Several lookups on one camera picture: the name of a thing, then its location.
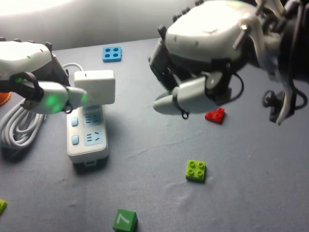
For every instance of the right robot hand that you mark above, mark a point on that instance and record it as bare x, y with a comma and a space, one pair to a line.
207, 36

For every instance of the blue four-hole block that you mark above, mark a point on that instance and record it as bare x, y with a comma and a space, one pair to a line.
112, 53

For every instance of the green number cube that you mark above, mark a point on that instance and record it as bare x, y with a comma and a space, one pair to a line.
125, 222

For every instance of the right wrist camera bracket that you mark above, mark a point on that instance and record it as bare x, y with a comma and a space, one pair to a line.
287, 106

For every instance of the small lime green brick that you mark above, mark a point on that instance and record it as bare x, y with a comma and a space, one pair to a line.
2, 207

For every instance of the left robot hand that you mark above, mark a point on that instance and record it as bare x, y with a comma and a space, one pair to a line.
19, 58

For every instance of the red toy brick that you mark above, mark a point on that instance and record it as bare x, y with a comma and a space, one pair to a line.
216, 117

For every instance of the orange toy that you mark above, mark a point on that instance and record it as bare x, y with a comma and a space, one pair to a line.
3, 99

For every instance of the lime green four-stud brick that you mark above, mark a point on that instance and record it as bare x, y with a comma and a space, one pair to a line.
195, 177

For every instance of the grey table cloth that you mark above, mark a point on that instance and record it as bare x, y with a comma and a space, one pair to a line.
157, 149

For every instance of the white power strip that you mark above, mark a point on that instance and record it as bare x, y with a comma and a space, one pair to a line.
79, 149

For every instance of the white charger adapter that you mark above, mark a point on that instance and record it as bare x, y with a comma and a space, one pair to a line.
96, 87

